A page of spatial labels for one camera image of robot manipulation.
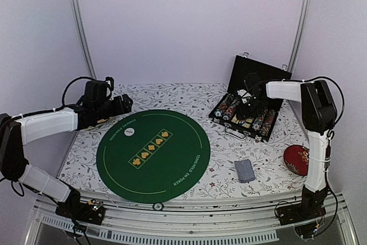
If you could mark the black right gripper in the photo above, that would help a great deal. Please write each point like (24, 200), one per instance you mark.
(243, 113)

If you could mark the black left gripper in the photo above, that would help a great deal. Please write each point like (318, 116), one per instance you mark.
(128, 107)

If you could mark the white dealer button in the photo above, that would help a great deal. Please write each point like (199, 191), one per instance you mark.
(129, 132)

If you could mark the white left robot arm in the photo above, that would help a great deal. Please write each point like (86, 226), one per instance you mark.
(27, 132)

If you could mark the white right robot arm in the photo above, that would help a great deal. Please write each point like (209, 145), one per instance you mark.
(319, 117)

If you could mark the woven bamboo tray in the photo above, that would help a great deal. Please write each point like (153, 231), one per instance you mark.
(99, 123)

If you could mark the boxed card deck in case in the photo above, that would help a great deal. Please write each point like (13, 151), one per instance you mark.
(246, 123)

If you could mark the black poker chip case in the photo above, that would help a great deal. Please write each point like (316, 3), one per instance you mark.
(243, 66)

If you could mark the floral white tablecloth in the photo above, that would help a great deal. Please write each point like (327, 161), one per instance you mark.
(220, 179)

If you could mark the red floral bowl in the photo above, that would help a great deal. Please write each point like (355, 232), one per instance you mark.
(296, 158)

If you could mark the blue checked card deck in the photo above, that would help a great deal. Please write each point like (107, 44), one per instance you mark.
(245, 173)

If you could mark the green round poker mat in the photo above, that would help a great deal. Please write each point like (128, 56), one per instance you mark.
(167, 156)

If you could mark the aluminium right corner post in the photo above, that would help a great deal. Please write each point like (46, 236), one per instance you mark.
(304, 9)

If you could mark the aluminium corner post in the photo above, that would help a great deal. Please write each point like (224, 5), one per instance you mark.
(304, 9)
(75, 6)

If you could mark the aluminium left corner post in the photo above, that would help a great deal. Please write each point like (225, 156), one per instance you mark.
(75, 6)

